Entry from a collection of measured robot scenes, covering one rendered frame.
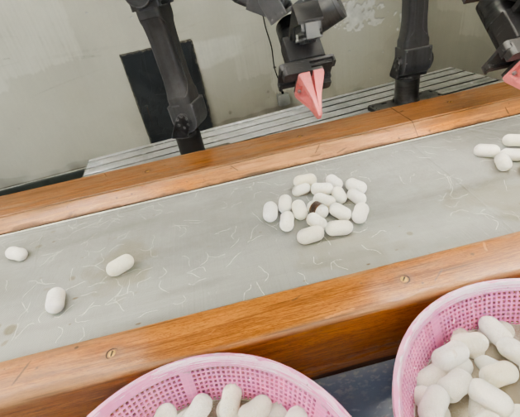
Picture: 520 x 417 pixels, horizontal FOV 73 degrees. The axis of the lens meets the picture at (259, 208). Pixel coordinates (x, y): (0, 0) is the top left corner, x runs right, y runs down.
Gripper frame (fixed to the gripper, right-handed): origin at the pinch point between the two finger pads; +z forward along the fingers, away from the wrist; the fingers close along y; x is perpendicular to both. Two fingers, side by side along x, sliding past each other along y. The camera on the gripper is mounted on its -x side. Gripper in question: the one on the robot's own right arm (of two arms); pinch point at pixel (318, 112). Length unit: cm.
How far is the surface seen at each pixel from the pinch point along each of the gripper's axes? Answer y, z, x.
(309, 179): -5.7, 12.5, -2.8
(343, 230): -5.4, 23.1, -11.4
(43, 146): -129, -100, 154
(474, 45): 147, -88, 126
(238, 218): -18.3, 16.4, -3.7
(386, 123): 13.4, 2.9, 4.4
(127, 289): -34.2, 23.6, -9.8
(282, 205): -11.6, 16.6, -6.3
